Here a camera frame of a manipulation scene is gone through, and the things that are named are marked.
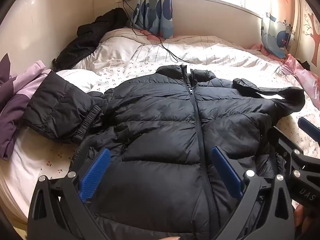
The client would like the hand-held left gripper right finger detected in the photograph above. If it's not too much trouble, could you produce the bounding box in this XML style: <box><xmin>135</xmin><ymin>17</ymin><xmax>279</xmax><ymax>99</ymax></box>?
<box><xmin>211</xmin><ymin>146</ymin><xmax>295</xmax><ymax>240</ymax></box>

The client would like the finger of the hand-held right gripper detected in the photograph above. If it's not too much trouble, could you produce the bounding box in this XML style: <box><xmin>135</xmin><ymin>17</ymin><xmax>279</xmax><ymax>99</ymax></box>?
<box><xmin>267</xmin><ymin>126</ymin><xmax>304</xmax><ymax>165</ymax></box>
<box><xmin>297</xmin><ymin>116</ymin><xmax>320</xmax><ymax>143</ymax></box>

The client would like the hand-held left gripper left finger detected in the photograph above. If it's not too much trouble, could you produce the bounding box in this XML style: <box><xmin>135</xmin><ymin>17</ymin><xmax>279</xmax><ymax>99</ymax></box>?
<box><xmin>27</xmin><ymin>148</ymin><xmax>112</xmax><ymax>240</ymax></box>

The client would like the black puffer jacket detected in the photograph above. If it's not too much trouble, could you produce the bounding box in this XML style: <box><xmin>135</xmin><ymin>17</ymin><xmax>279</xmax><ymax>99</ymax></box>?
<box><xmin>21</xmin><ymin>65</ymin><xmax>306</xmax><ymax>240</ymax></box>

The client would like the person's right hand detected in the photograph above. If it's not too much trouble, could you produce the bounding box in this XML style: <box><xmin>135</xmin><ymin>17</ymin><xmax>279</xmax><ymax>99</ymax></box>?
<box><xmin>294</xmin><ymin>201</ymin><xmax>320</xmax><ymax>233</ymax></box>

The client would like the bed with cherry print sheet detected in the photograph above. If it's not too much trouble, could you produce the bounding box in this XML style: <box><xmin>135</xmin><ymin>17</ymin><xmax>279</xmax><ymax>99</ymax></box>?
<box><xmin>0</xmin><ymin>27</ymin><xmax>320</xmax><ymax>222</ymax></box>

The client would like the pink ruffled bedding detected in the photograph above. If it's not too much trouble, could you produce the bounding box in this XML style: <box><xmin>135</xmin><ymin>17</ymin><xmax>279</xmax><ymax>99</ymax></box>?
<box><xmin>250</xmin><ymin>43</ymin><xmax>320</xmax><ymax>112</ymax></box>

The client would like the white pillow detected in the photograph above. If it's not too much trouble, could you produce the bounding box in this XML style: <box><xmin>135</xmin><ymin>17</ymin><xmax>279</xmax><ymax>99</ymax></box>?
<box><xmin>56</xmin><ymin>69</ymin><xmax>102</xmax><ymax>93</ymax></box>

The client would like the blue whale print curtain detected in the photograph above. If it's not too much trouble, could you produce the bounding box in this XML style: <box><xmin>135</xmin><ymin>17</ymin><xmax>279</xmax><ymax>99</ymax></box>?
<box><xmin>260</xmin><ymin>0</ymin><xmax>297</xmax><ymax>59</ymax></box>

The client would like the purple jacket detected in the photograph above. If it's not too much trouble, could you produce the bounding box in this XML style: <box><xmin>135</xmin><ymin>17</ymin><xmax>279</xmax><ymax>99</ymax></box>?
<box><xmin>0</xmin><ymin>54</ymin><xmax>52</xmax><ymax>161</ymax></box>

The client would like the black coat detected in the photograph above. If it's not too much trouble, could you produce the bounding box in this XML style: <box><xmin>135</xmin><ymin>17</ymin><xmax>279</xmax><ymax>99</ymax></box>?
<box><xmin>52</xmin><ymin>7</ymin><xmax>129</xmax><ymax>72</ymax></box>

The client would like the blue clothing pile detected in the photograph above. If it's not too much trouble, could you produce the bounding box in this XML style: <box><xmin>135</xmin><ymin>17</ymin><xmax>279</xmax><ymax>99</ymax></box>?
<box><xmin>130</xmin><ymin>0</ymin><xmax>174</xmax><ymax>40</ymax></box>

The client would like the tree wall sticker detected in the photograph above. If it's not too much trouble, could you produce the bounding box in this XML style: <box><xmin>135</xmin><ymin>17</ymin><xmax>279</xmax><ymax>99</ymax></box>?
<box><xmin>299</xmin><ymin>1</ymin><xmax>320</xmax><ymax>67</ymax></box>

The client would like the black charging cable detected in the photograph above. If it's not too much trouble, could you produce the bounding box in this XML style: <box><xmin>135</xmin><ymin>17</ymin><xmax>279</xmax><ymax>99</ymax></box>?
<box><xmin>122</xmin><ymin>0</ymin><xmax>197</xmax><ymax>65</ymax></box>

